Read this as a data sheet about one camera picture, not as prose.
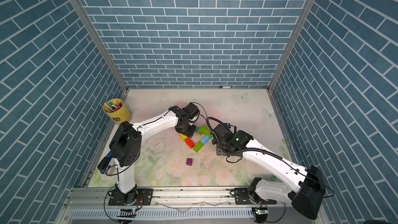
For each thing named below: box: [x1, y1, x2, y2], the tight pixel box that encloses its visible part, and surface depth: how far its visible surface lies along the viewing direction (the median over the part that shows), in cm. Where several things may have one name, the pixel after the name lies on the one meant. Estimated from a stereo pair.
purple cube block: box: [186, 157, 193, 166], surface depth 85 cm
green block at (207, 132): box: [202, 128, 212, 139], surface depth 96 cm
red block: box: [184, 137, 195, 149], surface depth 93 cm
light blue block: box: [200, 134, 210, 145], surface depth 94 cm
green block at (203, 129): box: [197, 124, 212, 139], surface depth 96 cm
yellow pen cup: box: [102, 98, 132, 124], surface depth 96 cm
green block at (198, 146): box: [192, 141, 204, 153], surface depth 92 cm
